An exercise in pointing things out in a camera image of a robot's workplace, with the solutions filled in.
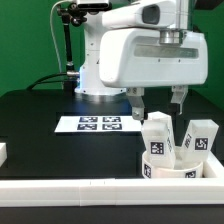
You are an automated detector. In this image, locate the white sheet with tags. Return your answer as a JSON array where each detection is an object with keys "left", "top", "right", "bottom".
[{"left": 55, "top": 116, "right": 141, "bottom": 133}]

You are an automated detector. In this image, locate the black camera stand pole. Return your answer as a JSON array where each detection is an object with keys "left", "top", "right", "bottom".
[{"left": 57, "top": 3, "right": 87, "bottom": 96}]

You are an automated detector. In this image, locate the white round stool seat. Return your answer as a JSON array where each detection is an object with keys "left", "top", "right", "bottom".
[{"left": 142, "top": 152, "right": 203, "bottom": 179}]

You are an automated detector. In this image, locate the white U-shaped obstacle fence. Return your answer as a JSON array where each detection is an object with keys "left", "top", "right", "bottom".
[{"left": 0, "top": 142, "right": 224, "bottom": 208}]

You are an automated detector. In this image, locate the white cable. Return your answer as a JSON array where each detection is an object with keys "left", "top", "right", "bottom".
[{"left": 49, "top": 0, "right": 72, "bottom": 74}]

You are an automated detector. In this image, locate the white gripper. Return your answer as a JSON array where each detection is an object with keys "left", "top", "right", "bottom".
[{"left": 99, "top": 28, "right": 208, "bottom": 121}]

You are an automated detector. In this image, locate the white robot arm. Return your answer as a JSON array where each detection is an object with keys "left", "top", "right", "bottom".
[{"left": 77, "top": 0, "right": 224, "bottom": 120}]

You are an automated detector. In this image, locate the black cable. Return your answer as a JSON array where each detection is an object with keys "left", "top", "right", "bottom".
[{"left": 26, "top": 72, "right": 79, "bottom": 91}]

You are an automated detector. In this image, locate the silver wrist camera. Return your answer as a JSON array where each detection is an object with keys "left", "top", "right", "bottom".
[{"left": 102, "top": 0, "right": 177, "bottom": 29}]

